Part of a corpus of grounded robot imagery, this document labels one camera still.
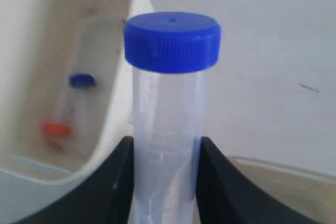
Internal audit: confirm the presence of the orange cap tube with label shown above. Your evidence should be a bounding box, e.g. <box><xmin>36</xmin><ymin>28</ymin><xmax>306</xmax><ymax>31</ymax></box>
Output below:
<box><xmin>43</xmin><ymin>95</ymin><xmax>71</xmax><ymax>136</ymax></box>

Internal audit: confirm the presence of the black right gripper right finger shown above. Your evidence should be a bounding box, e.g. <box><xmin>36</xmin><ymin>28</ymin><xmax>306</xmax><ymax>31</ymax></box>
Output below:
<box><xmin>196</xmin><ymin>136</ymin><xmax>321</xmax><ymax>223</ymax></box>

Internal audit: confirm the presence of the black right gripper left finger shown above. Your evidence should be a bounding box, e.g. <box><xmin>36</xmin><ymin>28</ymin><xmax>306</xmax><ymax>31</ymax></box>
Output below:
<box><xmin>19</xmin><ymin>136</ymin><xmax>134</xmax><ymax>224</ymax></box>

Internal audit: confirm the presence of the cream plastic bin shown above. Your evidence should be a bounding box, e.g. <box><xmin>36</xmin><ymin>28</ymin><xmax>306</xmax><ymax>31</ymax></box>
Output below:
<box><xmin>0</xmin><ymin>0</ymin><xmax>158</xmax><ymax>185</ymax></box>
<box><xmin>228</xmin><ymin>156</ymin><xmax>335</xmax><ymax>223</ymax></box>

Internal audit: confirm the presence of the blue cap tube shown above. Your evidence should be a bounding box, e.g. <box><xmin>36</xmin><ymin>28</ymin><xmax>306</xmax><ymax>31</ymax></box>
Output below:
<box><xmin>124</xmin><ymin>12</ymin><xmax>221</xmax><ymax>223</ymax></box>
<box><xmin>59</xmin><ymin>72</ymin><xmax>97</xmax><ymax>120</ymax></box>

